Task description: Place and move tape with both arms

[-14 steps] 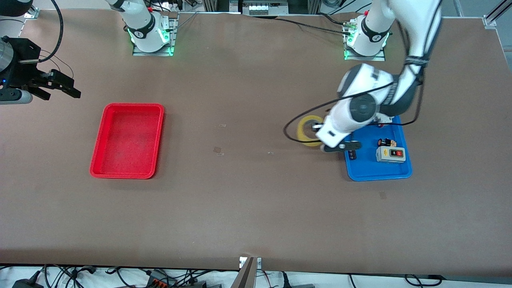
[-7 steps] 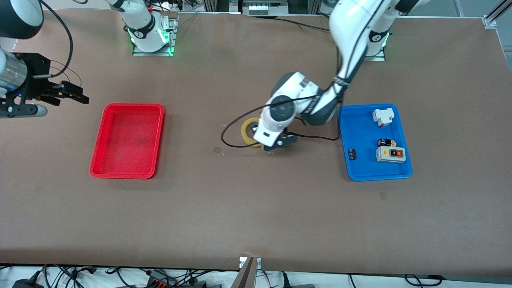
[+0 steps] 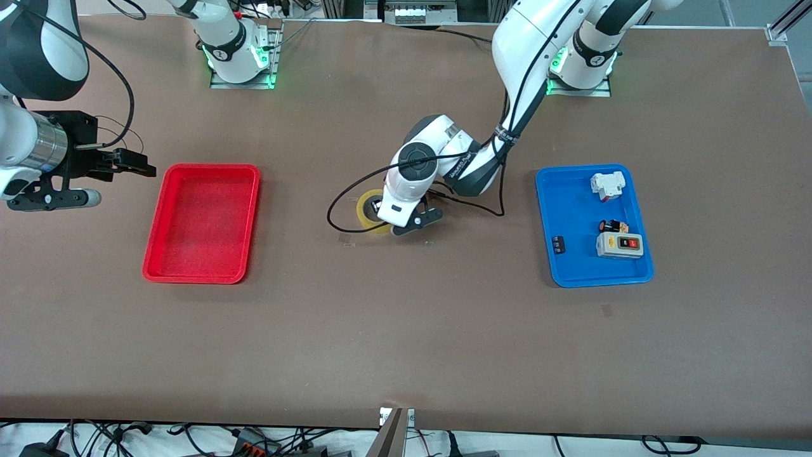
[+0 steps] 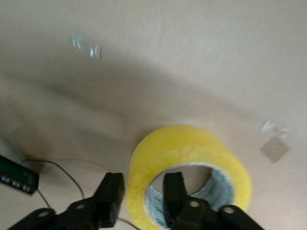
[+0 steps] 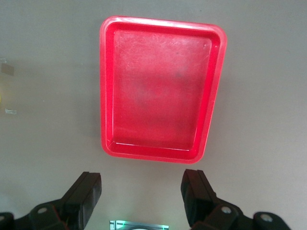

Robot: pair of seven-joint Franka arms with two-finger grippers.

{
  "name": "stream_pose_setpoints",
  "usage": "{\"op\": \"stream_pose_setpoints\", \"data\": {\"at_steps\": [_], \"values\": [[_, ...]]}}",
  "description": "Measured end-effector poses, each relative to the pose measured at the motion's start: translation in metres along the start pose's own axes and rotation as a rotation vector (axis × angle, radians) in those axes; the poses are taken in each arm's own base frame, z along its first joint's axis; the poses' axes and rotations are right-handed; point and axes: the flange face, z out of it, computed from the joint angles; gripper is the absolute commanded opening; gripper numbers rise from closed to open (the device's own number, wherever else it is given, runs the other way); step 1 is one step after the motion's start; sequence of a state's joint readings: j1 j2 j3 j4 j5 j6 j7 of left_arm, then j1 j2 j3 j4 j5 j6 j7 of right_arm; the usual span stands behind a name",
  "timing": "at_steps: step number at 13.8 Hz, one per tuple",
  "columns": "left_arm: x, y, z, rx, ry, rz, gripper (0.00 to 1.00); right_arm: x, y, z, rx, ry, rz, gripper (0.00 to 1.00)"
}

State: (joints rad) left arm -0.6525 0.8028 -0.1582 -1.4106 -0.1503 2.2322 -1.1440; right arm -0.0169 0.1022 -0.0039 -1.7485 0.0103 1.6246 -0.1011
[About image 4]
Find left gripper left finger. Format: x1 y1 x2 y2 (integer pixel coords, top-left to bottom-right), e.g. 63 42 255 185
7 172 126 230

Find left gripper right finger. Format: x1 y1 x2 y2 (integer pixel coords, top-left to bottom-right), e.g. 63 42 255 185
163 171 265 230

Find yellow packing tape roll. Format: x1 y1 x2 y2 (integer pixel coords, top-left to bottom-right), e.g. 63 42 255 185
126 124 253 230

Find small clear tape piece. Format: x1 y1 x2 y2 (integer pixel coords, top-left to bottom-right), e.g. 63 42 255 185
69 32 102 59

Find black device with buttons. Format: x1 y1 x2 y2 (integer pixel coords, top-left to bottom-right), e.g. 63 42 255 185
0 154 40 196

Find thin black left gripper wire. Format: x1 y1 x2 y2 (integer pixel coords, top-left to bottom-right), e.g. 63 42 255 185
21 159 135 227

